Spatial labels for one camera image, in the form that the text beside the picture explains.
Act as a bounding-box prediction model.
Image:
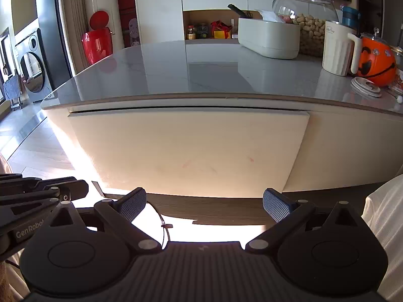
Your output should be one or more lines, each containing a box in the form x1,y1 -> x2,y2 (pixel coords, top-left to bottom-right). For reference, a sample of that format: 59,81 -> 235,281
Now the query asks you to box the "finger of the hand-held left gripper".
0,173 -> 76,187
0,180 -> 90,227

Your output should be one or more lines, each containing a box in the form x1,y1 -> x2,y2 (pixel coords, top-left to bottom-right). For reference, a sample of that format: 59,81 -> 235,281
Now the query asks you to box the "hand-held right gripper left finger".
49,187 -> 162,254

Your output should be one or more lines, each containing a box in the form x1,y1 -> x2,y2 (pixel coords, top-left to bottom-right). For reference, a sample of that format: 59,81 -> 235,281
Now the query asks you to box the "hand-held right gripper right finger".
245,187 -> 362,254

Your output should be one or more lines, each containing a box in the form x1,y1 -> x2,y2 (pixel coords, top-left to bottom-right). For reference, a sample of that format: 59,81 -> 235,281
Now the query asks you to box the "wooden box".
67,109 -> 311,196

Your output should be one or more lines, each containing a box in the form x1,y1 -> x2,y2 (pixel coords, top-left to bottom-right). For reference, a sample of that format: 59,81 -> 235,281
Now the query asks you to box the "blue hanging cloth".
3,75 -> 23,101

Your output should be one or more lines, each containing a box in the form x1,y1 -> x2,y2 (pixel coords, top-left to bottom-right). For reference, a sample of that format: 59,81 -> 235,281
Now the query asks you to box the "person's white garment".
361,174 -> 403,302

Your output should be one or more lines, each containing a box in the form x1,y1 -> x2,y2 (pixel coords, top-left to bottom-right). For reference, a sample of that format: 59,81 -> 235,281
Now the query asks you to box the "grey washing machine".
14,28 -> 51,103

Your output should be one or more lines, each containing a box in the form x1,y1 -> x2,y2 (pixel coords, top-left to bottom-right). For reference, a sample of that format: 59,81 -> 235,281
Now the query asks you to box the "grey top cream table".
40,39 -> 403,219

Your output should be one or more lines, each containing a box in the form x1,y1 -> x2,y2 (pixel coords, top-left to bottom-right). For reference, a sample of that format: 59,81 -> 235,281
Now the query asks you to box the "red pedal bin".
82,11 -> 114,65

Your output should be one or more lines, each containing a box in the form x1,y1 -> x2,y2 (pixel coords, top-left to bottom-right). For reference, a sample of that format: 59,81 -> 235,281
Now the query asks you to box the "grey round lid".
351,76 -> 383,98

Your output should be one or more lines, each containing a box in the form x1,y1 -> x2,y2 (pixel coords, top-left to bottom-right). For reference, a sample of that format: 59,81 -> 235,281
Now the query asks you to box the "pink skateboard deck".
128,18 -> 141,48

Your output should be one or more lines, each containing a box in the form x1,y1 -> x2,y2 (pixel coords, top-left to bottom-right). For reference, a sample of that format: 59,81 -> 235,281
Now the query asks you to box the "white ribbed pitcher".
321,21 -> 366,77

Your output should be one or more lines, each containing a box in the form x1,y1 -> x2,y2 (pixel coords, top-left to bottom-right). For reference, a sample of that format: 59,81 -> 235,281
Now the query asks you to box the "beige curtain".
61,0 -> 95,73

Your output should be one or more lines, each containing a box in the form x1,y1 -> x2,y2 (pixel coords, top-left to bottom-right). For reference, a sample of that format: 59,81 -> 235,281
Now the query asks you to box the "white oval organiser box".
237,17 -> 301,60

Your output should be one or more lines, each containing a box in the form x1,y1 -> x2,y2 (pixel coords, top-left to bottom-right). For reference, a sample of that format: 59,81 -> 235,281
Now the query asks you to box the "dark tall appliance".
34,0 -> 69,91

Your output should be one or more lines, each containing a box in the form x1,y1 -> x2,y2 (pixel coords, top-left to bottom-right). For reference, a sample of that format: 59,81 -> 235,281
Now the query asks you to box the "orange pumpkin bucket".
355,32 -> 398,87

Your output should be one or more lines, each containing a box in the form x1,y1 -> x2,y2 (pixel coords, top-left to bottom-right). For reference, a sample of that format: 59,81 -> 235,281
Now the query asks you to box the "red gift bag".
210,20 -> 233,40

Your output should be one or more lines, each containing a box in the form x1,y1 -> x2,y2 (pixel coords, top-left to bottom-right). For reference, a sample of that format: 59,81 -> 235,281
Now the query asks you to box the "clear plastic bag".
254,8 -> 285,23

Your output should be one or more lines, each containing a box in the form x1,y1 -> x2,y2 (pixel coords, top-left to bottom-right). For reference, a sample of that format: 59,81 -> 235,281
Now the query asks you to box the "glass dome peanut jar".
272,0 -> 340,58

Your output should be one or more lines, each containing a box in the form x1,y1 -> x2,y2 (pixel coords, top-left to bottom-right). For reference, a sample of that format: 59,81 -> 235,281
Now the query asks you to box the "blue insulated cup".
341,5 -> 361,36

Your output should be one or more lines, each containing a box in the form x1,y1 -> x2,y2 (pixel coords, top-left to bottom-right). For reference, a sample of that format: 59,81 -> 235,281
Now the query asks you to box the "thin black cable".
146,200 -> 174,248

